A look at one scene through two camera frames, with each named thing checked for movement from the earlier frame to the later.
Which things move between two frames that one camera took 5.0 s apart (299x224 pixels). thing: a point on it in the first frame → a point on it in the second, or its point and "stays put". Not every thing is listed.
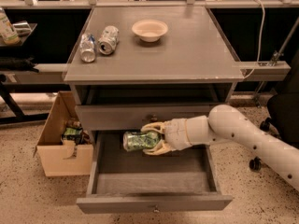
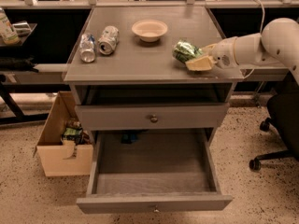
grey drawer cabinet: (134, 66) stays put
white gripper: (175, 133) → (223, 52)
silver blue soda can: (88, 48) stays put
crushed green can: (134, 141) → (184, 51)
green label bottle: (7, 32) stays put
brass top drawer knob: (154, 119) stays put
